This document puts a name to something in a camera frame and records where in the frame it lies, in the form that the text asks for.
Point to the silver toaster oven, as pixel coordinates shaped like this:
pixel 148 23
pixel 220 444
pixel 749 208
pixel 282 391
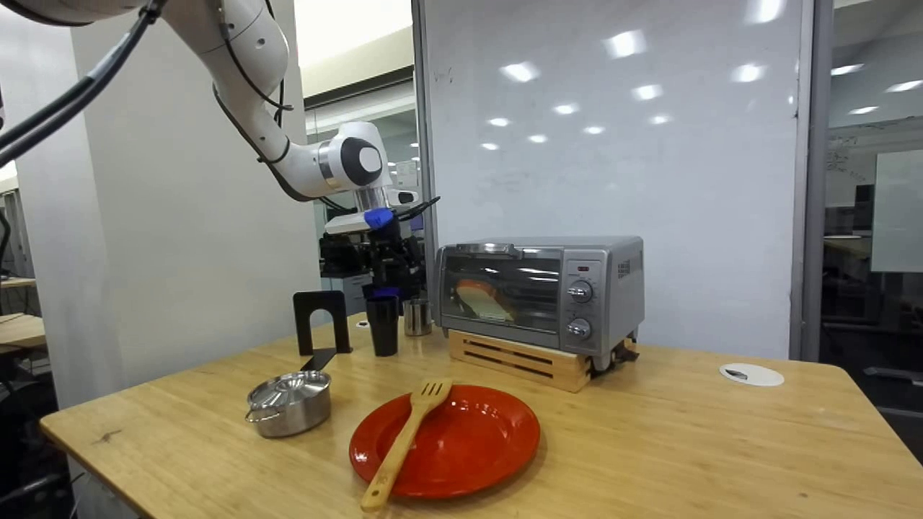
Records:
pixel 579 294

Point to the small steel pot with lid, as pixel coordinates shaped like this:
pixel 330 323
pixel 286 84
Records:
pixel 291 405

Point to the small steel cup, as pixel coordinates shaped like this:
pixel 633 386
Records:
pixel 416 317

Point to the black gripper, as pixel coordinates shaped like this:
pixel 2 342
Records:
pixel 397 260

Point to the white table cable grommet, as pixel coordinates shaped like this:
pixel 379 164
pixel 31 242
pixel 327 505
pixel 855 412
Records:
pixel 752 376

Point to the wooden spatula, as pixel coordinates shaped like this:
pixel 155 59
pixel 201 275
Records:
pixel 423 401

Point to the black metal bookend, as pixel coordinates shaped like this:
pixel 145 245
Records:
pixel 322 327

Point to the black plastic cup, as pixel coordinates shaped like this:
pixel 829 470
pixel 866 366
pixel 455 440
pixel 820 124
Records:
pixel 382 312

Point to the red plate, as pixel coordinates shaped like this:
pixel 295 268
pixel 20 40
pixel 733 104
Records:
pixel 478 440

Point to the wooden slatted stand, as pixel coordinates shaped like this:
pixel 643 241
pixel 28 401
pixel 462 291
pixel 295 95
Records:
pixel 542 363

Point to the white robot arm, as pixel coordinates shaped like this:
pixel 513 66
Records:
pixel 247 55

